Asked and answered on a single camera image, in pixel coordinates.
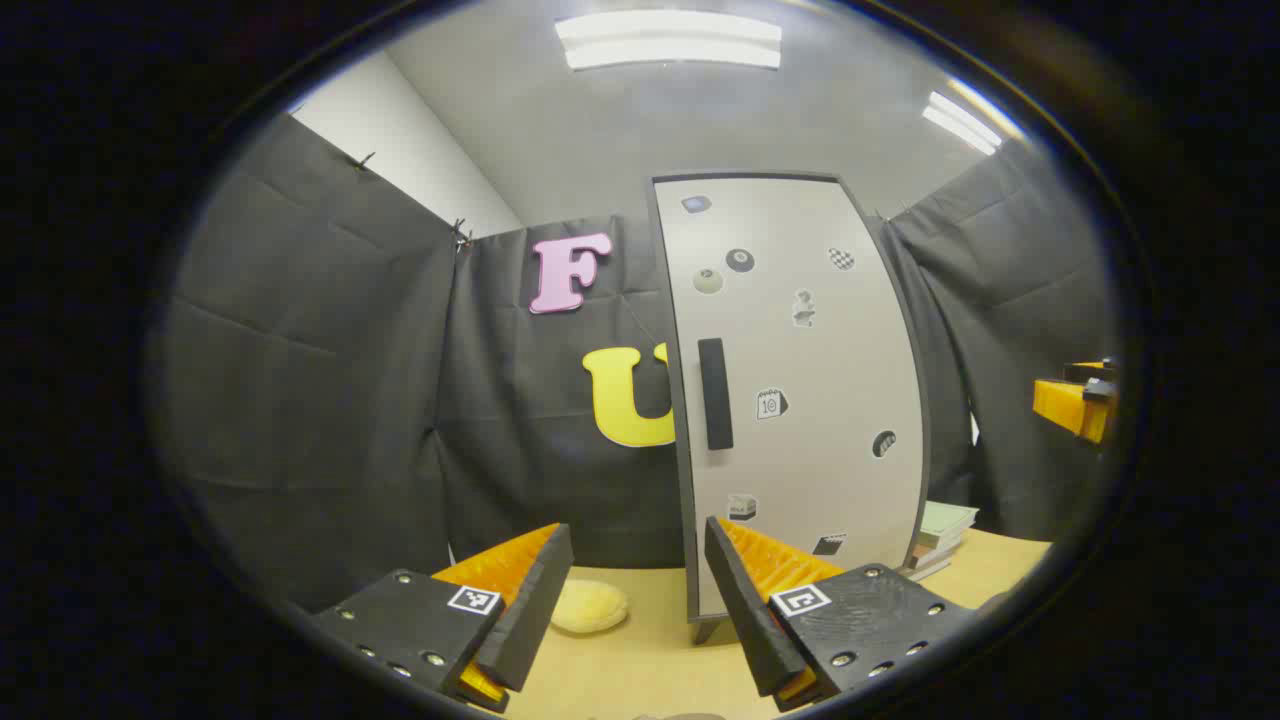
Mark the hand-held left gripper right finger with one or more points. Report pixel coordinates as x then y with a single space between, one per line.
745 615

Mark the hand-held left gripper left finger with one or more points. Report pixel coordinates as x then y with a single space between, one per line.
535 610

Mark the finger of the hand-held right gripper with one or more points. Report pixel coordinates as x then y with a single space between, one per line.
1090 371
1065 405

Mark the grey cabinet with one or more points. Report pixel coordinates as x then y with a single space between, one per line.
704 629

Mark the grey cabinet door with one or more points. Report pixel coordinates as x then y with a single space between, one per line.
800 480

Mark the pale yellow round object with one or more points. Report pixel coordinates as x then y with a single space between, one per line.
590 606

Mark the green notebook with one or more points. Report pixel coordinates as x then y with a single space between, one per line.
945 522

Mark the narrow ceiling light strip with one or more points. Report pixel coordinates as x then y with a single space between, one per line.
960 122

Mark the black backdrop cloth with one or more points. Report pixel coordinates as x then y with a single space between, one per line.
330 380

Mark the small metal cloth clip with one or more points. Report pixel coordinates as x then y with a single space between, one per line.
460 235
363 160

